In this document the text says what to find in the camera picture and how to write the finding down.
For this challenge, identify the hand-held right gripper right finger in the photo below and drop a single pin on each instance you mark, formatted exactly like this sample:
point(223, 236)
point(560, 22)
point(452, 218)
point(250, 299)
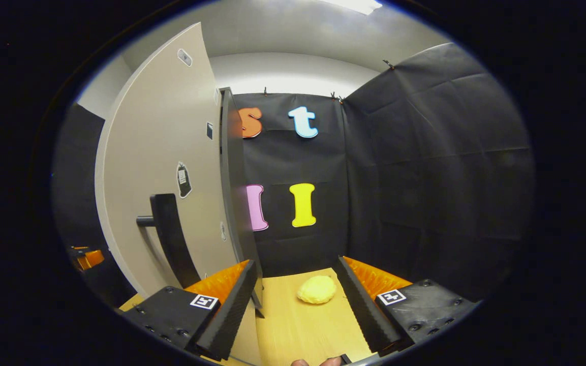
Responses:
point(361, 310)

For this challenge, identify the black backdrop cloth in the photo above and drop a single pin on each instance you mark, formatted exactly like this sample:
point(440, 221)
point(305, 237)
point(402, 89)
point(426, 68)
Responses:
point(425, 168)

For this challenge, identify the beige cabinet door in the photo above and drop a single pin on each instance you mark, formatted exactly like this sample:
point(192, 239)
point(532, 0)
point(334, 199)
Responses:
point(160, 127)

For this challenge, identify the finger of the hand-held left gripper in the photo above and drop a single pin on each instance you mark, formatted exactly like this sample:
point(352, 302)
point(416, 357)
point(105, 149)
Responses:
point(92, 259)

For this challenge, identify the yellow sponge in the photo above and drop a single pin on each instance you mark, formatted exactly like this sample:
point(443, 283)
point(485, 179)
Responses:
point(316, 290)

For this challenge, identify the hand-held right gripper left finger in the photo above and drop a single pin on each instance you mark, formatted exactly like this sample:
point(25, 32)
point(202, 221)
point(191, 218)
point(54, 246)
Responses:
point(229, 317)

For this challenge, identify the long ceiling light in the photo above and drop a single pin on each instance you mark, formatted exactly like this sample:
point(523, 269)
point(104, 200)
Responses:
point(353, 5)

